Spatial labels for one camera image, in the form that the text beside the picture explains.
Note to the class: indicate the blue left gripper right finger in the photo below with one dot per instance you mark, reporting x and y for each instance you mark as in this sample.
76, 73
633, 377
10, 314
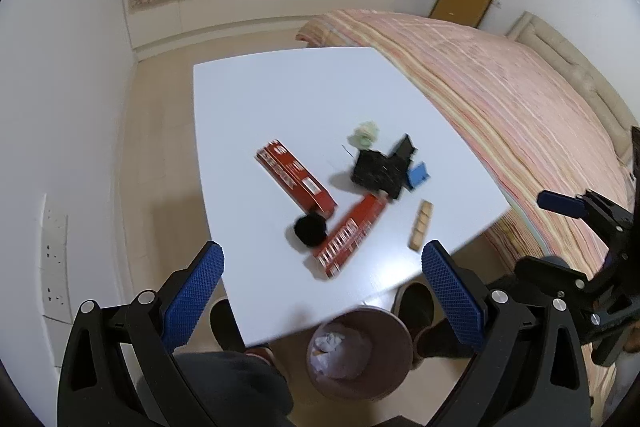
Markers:
460, 293

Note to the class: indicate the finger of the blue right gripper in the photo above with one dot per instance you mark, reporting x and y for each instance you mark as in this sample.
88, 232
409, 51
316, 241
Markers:
564, 205

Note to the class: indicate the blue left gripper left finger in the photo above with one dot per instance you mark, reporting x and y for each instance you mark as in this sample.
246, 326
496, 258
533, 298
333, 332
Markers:
184, 296

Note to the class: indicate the tan wooden strip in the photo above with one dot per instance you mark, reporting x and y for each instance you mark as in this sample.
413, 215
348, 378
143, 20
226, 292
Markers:
420, 226

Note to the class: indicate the black fuzzy ball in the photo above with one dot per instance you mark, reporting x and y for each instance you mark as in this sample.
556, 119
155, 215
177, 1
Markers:
311, 229

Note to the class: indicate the red surprise toothpaste box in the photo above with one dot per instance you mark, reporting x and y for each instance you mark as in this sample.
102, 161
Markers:
349, 234

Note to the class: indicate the small blue block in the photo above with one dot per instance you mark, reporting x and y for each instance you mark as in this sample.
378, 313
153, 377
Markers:
416, 175

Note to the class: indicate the red box with white label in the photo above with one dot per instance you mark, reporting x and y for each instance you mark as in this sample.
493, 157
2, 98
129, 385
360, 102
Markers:
295, 179

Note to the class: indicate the pink round trash bin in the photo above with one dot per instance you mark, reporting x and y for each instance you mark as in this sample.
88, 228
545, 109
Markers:
362, 355

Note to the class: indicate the bed with striped cover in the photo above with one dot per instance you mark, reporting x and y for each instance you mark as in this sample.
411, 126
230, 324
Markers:
523, 121

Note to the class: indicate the person's left leg and shoe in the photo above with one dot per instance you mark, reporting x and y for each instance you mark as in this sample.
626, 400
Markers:
238, 385

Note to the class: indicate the black patterned crumpled wrapper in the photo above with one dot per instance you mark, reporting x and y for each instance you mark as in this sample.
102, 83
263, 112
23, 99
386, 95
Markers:
377, 172

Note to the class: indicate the white bedside cabinet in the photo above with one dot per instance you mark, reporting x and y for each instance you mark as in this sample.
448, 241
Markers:
312, 100

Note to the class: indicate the beige padded headboard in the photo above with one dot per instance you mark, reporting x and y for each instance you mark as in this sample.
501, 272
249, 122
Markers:
613, 113

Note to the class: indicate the green white crumpled paper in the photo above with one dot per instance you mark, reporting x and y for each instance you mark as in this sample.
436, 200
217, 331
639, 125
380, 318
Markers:
364, 136

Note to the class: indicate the yellow framed board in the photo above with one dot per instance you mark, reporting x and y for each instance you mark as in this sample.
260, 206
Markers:
462, 12

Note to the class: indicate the white wall socket panel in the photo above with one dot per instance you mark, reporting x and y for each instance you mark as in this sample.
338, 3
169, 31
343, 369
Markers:
53, 270

